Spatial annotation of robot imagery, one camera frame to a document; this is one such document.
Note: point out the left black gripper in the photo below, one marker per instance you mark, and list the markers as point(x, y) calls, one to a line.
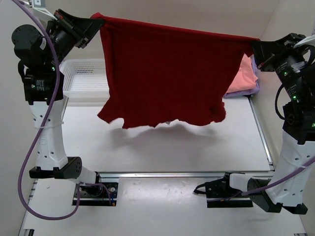
point(85, 26)

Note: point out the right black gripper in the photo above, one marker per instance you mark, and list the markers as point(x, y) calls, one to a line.
point(267, 54)

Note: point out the red t shirt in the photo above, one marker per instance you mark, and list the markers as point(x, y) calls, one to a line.
point(159, 73)

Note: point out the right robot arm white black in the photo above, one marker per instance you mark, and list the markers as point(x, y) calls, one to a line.
point(292, 58)

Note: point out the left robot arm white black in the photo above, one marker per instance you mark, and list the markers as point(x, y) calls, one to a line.
point(40, 53)

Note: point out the folded pink t shirt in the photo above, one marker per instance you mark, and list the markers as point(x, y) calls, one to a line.
point(242, 76)

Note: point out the folded purple t shirt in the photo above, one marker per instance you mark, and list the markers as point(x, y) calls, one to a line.
point(246, 93)

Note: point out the white plastic basket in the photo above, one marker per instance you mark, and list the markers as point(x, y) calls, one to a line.
point(85, 80)

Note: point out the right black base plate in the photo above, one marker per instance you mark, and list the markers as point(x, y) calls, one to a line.
point(220, 195)

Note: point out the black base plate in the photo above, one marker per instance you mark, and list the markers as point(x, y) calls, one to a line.
point(97, 196)
point(220, 195)

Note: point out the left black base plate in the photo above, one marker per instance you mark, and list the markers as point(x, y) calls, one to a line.
point(97, 196)

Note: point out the aluminium rail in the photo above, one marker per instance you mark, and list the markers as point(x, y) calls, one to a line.
point(157, 175)

